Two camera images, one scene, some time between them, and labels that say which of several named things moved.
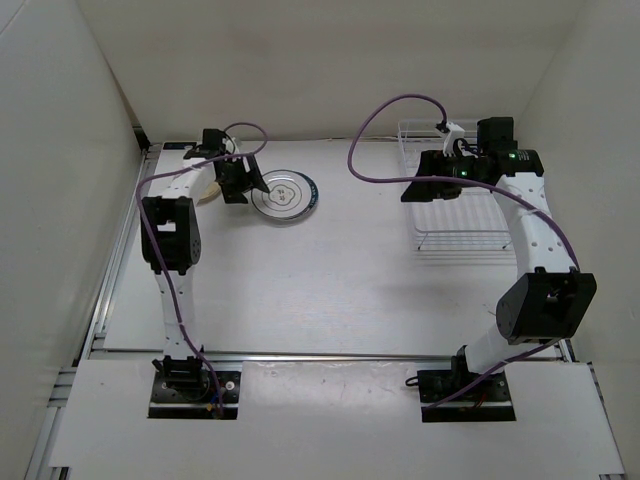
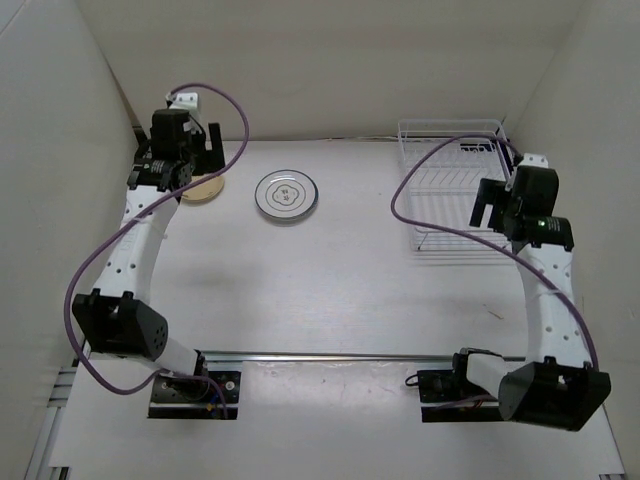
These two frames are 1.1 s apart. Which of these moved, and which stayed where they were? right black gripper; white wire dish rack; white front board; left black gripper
Moved: left black gripper; right black gripper
Stayed: white wire dish rack; white front board
